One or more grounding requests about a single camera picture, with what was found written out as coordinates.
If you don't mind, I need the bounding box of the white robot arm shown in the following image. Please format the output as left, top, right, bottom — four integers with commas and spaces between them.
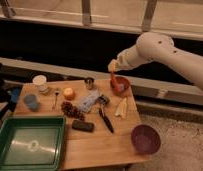
108, 32, 203, 91

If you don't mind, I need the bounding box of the small metal cup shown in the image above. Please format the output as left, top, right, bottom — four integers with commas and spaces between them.
84, 77, 94, 90

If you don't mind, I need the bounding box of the white plastic cup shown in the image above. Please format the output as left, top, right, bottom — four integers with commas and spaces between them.
32, 75, 49, 94

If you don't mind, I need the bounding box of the blue plastic cup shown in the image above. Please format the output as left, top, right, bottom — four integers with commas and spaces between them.
23, 94, 39, 111

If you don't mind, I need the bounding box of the red brown bowl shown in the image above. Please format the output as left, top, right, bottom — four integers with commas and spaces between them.
110, 76, 130, 96

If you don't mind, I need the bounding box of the orange round fruit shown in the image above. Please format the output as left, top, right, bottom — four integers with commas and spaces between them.
63, 88, 75, 100

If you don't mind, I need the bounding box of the bunch of dark grapes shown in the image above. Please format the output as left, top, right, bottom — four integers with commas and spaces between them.
61, 101, 85, 121

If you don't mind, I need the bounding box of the wooden table board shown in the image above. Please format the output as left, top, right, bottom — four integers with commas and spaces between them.
14, 79, 151, 171

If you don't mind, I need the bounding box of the dark brown rectangular block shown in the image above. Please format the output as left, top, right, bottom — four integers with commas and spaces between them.
72, 120, 94, 132

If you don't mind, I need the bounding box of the dark purple bowl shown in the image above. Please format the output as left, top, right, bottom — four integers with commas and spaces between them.
131, 124, 161, 154

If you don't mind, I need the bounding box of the green plastic tray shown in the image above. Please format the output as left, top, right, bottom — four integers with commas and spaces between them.
0, 117, 66, 171

